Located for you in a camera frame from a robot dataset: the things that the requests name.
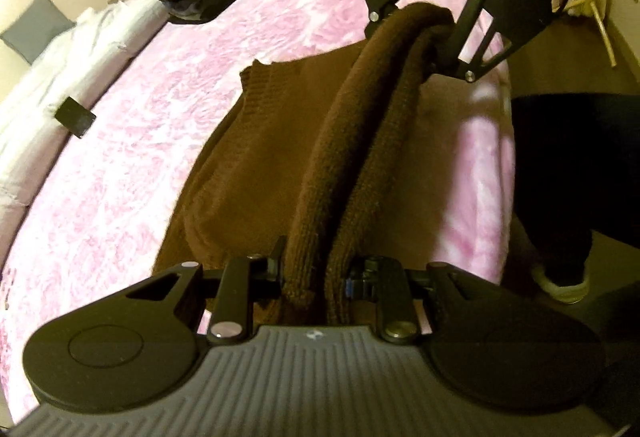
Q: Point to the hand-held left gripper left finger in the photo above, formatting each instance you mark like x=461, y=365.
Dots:
x=270, y=269

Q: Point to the white rod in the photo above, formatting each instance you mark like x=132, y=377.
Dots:
x=605, y=34

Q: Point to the grey pillow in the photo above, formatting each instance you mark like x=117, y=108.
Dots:
x=35, y=29

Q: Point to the pink floral blanket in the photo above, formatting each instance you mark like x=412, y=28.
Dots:
x=150, y=92

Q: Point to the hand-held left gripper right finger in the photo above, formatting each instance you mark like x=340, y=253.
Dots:
x=360, y=284

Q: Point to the white duvet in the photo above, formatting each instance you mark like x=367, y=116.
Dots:
x=100, y=52

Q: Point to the black phone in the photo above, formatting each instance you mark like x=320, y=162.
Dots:
x=75, y=117

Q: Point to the person's black pants leg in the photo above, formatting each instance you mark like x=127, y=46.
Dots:
x=550, y=177

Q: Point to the person's light slipper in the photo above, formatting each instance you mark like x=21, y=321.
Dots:
x=562, y=289

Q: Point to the brown knitted sweater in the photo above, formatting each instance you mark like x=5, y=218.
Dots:
x=260, y=142

